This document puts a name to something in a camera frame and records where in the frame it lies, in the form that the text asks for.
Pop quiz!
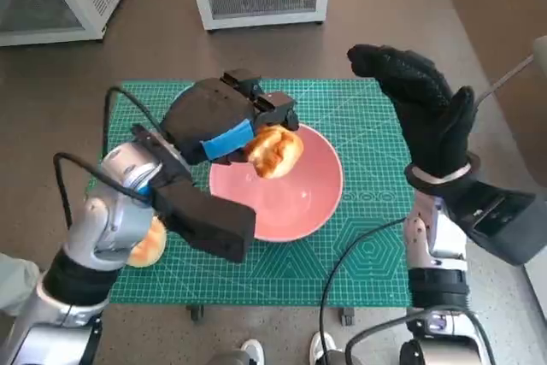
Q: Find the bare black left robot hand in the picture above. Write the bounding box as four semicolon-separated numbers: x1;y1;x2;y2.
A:
160;68;300;168

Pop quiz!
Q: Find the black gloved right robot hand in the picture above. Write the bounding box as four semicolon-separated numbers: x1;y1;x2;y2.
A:
346;43;476;180

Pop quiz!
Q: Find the twisted orange toy bread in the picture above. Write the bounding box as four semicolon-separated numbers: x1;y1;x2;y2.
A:
243;125;305;180

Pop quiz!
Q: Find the pink bowl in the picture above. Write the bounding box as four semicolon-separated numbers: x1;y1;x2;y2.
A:
208;122;345;242

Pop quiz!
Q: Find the round toy bread bun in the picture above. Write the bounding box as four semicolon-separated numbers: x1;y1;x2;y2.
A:
127;215;168;268

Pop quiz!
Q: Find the grey metal chair leg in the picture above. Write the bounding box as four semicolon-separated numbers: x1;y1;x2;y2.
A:
473;35;547;105

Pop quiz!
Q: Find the green cutting mat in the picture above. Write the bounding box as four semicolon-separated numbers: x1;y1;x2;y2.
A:
85;78;414;307

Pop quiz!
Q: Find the white board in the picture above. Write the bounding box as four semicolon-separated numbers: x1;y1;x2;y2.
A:
523;260;547;319

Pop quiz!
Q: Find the white shoe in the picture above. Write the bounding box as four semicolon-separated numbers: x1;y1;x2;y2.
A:
240;339;265;365
309;331;338;365

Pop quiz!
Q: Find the person's leg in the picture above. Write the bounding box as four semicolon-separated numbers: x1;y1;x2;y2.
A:
0;252;42;319

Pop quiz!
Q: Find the black cable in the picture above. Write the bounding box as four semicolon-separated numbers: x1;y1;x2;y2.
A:
53;151;150;229
320;217;407;365
104;85;172;156
344;307;499;365

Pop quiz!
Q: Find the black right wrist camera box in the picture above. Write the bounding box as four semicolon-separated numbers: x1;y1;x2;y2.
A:
439;179;547;267

